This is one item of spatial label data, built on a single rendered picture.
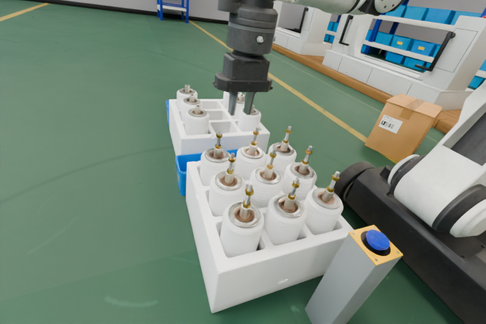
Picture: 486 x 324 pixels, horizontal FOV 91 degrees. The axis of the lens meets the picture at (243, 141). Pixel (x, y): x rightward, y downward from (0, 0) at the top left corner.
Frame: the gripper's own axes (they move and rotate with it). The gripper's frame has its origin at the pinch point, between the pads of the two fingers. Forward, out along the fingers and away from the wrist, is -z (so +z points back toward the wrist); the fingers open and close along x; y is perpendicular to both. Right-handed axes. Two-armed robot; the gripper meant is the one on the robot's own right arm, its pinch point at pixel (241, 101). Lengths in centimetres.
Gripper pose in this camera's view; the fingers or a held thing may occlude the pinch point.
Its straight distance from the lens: 52.4
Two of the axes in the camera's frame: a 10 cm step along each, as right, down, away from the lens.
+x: -9.2, 0.7, -3.7
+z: 1.4, -8.4, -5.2
